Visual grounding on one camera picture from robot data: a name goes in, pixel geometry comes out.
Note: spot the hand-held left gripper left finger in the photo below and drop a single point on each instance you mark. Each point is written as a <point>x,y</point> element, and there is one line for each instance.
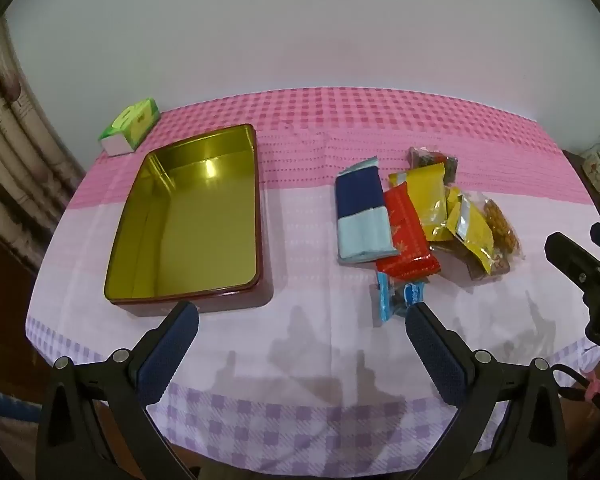
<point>167,360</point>

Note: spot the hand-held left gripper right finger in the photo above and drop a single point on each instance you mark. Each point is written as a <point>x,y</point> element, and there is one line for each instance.
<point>435,355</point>

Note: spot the small blue candy wrapper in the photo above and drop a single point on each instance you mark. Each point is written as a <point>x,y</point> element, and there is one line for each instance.
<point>384,300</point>
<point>412,294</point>

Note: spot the clear bag of peanuts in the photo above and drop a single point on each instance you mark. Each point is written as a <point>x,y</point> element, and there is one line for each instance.
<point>502,225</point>

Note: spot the brown snack packet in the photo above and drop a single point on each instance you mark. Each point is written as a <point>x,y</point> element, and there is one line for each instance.
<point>455,260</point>

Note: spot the yellow and silver snack packet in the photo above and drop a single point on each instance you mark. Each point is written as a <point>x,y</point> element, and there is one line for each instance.
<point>475,230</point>

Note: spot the red snack packet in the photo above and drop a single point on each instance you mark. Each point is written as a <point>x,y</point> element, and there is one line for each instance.
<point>405,230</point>

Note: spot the red tin box gold interior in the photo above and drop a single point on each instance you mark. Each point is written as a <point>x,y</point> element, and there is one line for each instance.
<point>190,220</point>

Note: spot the plain yellow snack packet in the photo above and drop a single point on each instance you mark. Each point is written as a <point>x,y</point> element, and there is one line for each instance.
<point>425,190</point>

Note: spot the navy and light-blue snack packet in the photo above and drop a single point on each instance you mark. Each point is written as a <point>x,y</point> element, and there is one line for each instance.
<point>360,200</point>

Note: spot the dark clear snack packet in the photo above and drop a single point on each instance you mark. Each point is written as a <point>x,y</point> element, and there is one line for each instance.
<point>430,156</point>

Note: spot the pink tag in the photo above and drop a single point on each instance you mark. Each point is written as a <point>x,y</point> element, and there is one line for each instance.
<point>595,385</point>

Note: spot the small decorated box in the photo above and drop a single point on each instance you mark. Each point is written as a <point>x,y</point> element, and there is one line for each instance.
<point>597,170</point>

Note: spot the dark side cabinet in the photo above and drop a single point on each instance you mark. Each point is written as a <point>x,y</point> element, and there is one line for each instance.
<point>577,160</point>

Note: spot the blue cloth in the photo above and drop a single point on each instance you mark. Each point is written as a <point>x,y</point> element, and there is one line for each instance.
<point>5,405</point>

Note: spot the dark wooden door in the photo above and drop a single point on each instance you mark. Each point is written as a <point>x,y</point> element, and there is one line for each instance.
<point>5,310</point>

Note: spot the green tissue box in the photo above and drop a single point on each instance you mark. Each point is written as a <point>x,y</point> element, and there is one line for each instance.
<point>130,122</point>

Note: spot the pink checked tablecloth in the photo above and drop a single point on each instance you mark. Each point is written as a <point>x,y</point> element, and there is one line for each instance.
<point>300,125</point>

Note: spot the beige patterned curtain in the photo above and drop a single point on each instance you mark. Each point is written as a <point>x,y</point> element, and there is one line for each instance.
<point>10,125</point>

